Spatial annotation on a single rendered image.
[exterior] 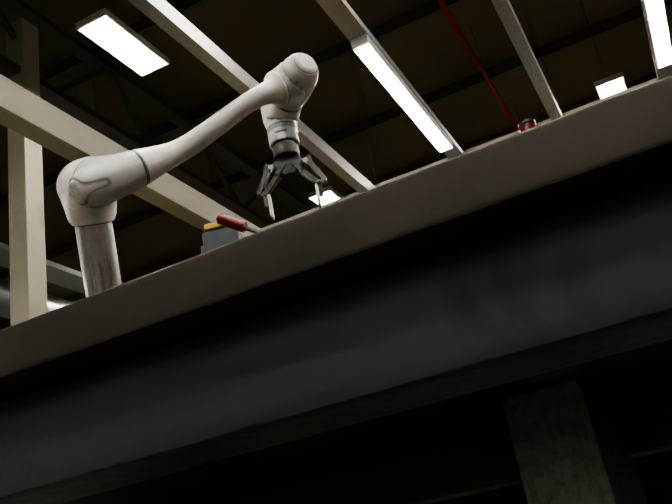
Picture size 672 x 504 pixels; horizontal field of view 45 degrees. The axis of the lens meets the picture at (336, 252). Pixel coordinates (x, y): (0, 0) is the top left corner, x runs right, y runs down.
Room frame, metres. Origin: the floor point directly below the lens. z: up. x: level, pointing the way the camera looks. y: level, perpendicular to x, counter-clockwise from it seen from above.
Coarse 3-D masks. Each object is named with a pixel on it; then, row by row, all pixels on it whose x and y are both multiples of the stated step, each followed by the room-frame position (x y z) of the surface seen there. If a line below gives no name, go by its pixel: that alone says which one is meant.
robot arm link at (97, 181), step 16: (96, 160) 1.78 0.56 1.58; (112, 160) 1.76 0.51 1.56; (128, 160) 1.77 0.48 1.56; (80, 176) 1.74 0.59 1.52; (96, 176) 1.74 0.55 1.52; (112, 176) 1.76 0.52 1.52; (128, 176) 1.78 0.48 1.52; (144, 176) 1.81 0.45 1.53; (80, 192) 1.75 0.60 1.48; (96, 192) 1.76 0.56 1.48; (112, 192) 1.78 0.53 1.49; (128, 192) 1.82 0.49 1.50
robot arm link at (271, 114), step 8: (272, 104) 1.94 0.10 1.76; (264, 112) 1.98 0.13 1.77; (272, 112) 1.96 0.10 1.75; (280, 112) 1.95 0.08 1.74; (288, 112) 1.95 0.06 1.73; (296, 112) 1.97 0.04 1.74; (264, 120) 2.00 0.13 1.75; (272, 120) 1.98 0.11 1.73; (280, 120) 1.97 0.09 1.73; (288, 120) 1.98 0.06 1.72; (296, 120) 2.01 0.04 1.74
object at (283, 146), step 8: (280, 144) 1.98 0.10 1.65; (288, 144) 1.98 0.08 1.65; (296, 144) 2.00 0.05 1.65; (280, 152) 1.99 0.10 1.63; (288, 152) 1.99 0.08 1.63; (296, 152) 2.01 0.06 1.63; (280, 160) 2.01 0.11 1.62; (288, 160) 2.01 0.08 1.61; (296, 160) 2.01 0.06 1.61; (288, 168) 2.01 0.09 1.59; (288, 176) 2.03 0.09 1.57
